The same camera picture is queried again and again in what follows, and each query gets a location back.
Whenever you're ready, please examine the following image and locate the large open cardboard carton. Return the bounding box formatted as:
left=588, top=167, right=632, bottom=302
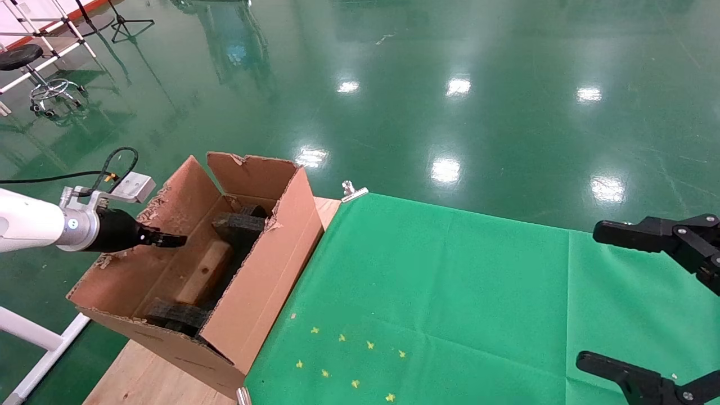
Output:
left=66, top=151, right=326, bottom=397

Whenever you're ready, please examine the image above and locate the white metal frame table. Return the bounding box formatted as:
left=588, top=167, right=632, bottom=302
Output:
left=0, top=0, right=99, bottom=116

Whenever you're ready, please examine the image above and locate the black round base stand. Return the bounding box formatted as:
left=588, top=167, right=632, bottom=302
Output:
left=73, top=0, right=116, bottom=37

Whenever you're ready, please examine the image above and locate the green cloth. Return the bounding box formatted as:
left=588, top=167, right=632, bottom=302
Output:
left=245, top=193, right=720, bottom=405

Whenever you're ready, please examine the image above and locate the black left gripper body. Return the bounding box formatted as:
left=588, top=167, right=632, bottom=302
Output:
left=84, top=208, right=148, bottom=253

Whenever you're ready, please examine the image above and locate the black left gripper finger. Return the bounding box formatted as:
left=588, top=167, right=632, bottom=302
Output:
left=138, top=225, right=188, bottom=249

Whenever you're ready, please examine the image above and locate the black round stool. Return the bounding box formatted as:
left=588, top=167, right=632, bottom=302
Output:
left=0, top=44, right=88, bottom=119

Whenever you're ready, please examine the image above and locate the black tripod stand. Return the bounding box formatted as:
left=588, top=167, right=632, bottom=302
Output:
left=107, top=0, right=155, bottom=44

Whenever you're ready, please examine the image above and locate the white table leg frame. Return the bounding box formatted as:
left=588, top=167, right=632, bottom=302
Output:
left=0, top=307, right=93, bottom=405

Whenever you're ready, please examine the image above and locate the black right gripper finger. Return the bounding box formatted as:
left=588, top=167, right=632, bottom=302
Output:
left=577, top=352, right=720, bottom=405
left=593, top=214, right=720, bottom=296

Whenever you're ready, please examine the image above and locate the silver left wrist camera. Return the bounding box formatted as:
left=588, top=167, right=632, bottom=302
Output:
left=59, top=172, right=157, bottom=212

